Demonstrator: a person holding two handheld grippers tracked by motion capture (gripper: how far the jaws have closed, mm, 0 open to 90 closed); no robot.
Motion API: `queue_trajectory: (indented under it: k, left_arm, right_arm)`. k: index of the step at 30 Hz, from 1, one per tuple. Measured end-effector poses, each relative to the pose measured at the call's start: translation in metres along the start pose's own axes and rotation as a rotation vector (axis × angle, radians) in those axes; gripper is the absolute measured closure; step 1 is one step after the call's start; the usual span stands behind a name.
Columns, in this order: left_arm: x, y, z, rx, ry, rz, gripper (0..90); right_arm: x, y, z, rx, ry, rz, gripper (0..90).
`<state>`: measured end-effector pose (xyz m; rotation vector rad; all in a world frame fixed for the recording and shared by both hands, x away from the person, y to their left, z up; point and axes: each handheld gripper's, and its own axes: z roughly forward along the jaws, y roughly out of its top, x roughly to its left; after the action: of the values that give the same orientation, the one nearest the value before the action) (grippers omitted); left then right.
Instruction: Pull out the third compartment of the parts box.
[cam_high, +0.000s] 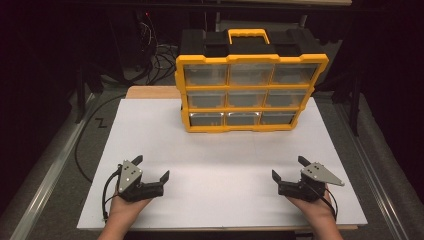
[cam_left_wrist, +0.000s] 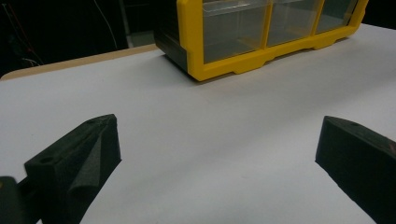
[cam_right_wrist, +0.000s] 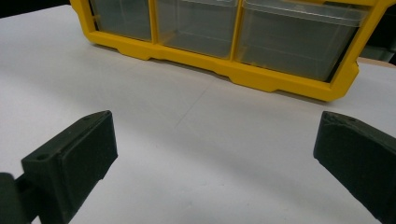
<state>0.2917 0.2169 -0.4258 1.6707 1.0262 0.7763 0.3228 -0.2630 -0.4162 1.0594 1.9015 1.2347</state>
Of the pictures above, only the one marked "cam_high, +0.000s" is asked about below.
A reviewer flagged long black floor cable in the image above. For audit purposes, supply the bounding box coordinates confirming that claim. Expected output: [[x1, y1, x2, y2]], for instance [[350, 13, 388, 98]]
[[74, 94, 128, 185]]

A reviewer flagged yellow black drawer organizer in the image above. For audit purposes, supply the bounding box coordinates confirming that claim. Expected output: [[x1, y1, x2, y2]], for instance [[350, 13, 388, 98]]
[[175, 28, 330, 134]]

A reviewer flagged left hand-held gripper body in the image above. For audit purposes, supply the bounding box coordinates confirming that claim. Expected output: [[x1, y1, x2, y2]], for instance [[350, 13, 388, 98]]
[[116, 159, 165, 203]]

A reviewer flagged white board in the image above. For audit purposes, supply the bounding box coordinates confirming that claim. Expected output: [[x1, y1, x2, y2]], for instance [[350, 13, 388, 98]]
[[76, 97, 369, 231]]

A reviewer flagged wooden table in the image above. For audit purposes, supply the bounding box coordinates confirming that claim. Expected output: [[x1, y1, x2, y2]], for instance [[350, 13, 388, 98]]
[[77, 85, 360, 234]]

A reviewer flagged bundle of black cables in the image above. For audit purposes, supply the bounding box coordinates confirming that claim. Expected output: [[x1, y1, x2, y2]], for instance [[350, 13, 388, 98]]
[[132, 11, 178, 86]]

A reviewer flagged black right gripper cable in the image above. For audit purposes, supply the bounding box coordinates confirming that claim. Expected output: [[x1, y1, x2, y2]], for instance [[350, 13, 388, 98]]
[[308, 182, 339, 222]]

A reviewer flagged set of clear plastic drawers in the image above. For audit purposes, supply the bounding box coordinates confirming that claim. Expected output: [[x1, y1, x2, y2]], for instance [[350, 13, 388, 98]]
[[183, 63, 320, 127]]

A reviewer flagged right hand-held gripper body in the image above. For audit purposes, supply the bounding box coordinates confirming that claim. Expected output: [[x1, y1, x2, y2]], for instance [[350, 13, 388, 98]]
[[277, 161, 346, 203]]

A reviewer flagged metal floor rail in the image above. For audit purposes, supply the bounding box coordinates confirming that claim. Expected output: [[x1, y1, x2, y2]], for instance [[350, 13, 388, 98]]
[[9, 93, 98, 240], [332, 99, 412, 240]]

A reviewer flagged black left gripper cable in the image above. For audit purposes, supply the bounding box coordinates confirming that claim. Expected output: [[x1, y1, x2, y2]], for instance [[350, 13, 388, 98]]
[[101, 164, 123, 223]]

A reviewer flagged person's left hand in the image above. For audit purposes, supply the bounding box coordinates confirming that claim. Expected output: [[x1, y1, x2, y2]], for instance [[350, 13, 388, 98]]
[[107, 194, 153, 225]]

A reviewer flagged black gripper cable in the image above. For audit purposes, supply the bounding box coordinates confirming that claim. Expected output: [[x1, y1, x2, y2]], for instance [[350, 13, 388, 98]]
[[308, 182, 339, 222], [101, 164, 123, 223]]

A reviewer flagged person's right hand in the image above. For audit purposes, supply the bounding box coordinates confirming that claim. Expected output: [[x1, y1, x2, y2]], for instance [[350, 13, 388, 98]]
[[286, 192, 336, 225]]

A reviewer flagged black stand leg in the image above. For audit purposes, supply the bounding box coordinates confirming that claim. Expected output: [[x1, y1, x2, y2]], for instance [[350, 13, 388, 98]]
[[349, 66, 363, 137], [74, 61, 88, 125]]

